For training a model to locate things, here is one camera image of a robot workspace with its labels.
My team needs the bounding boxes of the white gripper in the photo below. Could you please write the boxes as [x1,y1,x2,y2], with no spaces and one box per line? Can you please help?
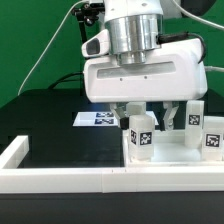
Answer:
[84,37,208,131]

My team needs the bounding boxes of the black cables at base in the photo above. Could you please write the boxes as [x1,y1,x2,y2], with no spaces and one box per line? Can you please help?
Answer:
[48,71,84,90]

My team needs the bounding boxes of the white marker sheet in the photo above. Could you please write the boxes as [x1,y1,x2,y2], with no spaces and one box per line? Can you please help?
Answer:
[72,111,160,127]

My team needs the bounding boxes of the white U-shaped fence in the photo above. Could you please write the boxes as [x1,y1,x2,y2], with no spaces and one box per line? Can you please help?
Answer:
[0,135,224,194]

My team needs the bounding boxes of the white square tabletop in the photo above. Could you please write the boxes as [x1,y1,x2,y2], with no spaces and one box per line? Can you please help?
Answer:
[123,130,224,167]

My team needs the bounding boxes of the white cable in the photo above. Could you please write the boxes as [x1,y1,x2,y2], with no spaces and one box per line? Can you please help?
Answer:
[17,0,88,97]

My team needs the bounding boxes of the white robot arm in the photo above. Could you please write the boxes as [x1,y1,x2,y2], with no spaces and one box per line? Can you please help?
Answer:
[82,0,216,129]

